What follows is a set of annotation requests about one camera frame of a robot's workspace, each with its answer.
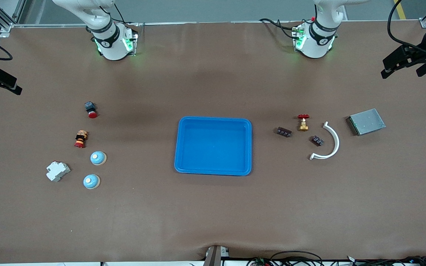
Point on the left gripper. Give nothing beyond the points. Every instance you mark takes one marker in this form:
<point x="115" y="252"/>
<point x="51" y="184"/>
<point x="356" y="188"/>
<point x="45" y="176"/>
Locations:
<point x="421" y="55"/>

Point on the dark brown capacitor block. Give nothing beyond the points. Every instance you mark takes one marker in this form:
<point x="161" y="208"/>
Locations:
<point x="317" y="140"/>
<point x="284" y="132"/>

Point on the blue dome call bell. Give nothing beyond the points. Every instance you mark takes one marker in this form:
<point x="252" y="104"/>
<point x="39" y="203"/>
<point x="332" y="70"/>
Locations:
<point x="91" y="181"/>
<point x="98" y="158"/>

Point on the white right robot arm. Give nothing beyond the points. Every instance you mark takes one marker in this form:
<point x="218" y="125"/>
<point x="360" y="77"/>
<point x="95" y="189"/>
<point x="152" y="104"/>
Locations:
<point x="111" y="40"/>

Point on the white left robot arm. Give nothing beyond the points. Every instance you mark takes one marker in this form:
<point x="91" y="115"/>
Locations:
<point x="314" y="40"/>

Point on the blue plastic tray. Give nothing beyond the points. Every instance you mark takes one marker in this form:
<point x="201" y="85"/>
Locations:
<point x="213" y="146"/>

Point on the grey metal box module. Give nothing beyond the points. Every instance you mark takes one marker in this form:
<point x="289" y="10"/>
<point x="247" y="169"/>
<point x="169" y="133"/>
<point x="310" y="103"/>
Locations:
<point x="366" y="121"/>

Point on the red push button black base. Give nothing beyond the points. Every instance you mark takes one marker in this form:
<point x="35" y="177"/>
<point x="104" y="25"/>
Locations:
<point x="91" y="109"/>

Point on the red emergency stop button orange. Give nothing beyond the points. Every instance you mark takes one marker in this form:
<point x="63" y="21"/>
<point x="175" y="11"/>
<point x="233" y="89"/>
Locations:
<point x="81" y="139"/>

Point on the white circuit breaker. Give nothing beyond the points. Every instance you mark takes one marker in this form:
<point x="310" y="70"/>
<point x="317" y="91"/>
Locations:
<point x="58" y="171"/>

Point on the white curved plastic strip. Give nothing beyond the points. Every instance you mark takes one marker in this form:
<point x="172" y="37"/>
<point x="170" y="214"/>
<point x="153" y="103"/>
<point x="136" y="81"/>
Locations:
<point x="335" y="144"/>

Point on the brown table mat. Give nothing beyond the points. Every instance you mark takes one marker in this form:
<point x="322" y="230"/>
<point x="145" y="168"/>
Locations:
<point x="213" y="210"/>

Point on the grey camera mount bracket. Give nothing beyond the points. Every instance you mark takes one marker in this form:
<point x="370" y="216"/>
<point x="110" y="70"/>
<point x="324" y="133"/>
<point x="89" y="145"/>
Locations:
<point x="216" y="256"/>

